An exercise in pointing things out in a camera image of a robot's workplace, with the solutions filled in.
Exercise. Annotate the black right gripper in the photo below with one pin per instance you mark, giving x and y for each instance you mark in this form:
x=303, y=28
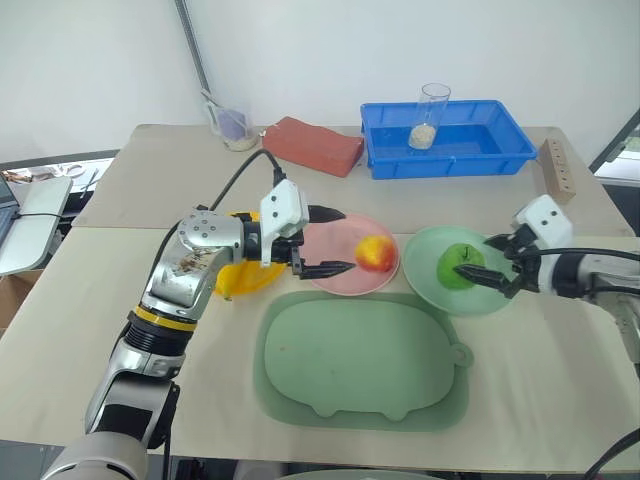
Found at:
x=525, y=265

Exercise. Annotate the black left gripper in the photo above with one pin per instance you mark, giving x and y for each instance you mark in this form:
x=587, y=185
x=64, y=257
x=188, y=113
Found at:
x=287, y=250

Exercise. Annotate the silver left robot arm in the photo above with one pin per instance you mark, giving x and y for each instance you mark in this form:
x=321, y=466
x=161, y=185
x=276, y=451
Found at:
x=190, y=260

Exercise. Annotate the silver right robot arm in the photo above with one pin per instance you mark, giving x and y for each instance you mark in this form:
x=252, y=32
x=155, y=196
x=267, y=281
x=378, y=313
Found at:
x=605, y=280

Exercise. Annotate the pink plate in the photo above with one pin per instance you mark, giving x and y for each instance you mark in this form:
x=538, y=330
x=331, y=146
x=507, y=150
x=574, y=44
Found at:
x=340, y=246

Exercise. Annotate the light green plate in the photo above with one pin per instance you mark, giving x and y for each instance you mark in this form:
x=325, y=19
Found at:
x=425, y=262

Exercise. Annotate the yellow plate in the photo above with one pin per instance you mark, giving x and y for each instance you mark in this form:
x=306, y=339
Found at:
x=245, y=281

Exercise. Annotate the green apple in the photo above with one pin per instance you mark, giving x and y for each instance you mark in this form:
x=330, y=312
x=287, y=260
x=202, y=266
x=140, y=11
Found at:
x=447, y=260

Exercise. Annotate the red yellow peach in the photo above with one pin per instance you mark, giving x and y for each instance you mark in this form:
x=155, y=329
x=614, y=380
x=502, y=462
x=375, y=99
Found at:
x=375, y=253

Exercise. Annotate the red brick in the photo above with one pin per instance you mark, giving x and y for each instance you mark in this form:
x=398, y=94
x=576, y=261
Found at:
x=310, y=146

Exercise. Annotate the wooden block with holes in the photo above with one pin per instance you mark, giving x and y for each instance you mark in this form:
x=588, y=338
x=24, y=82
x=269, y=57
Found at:
x=556, y=170

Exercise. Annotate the green pig-shaped tray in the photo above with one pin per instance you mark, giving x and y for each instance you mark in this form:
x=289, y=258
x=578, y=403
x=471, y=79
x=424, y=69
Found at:
x=350, y=360

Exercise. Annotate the blue plastic bin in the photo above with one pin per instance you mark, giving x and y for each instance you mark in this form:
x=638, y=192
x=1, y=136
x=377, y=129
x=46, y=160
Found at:
x=475, y=137

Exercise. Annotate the clear measuring cup with grains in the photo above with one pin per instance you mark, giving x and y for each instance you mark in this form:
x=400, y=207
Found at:
x=235, y=131

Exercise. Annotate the clear glass with grains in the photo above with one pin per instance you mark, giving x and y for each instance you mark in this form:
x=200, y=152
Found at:
x=422, y=136

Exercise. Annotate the grey metal pole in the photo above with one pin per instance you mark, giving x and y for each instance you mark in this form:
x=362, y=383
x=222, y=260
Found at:
x=193, y=40

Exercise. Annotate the brown cardboard box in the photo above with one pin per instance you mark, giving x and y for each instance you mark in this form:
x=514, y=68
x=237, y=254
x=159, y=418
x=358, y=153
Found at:
x=17, y=295

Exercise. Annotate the open laptop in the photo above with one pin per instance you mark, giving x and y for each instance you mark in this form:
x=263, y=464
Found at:
x=6, y=205

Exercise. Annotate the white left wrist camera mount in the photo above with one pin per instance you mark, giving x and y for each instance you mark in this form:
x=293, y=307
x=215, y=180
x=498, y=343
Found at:
x=280, y=205

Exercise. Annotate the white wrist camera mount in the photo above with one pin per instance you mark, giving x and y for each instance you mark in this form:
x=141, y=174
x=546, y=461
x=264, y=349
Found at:
x=280, y=205
x=545, y=217

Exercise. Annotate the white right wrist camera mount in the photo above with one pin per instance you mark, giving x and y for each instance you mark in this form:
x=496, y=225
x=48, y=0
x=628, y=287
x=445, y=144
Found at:
x=545, y=217

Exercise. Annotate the dark metal frame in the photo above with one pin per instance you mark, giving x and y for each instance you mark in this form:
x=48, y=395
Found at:
x=617, y=135

